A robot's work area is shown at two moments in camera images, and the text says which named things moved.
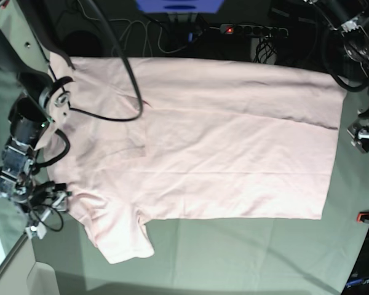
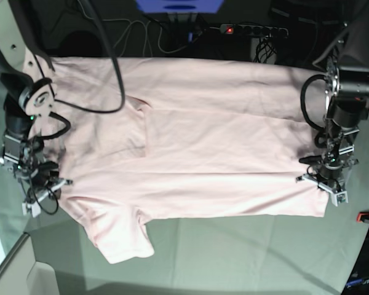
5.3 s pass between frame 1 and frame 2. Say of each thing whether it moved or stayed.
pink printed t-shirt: stayed
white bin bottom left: stayed
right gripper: moved
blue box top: stayed
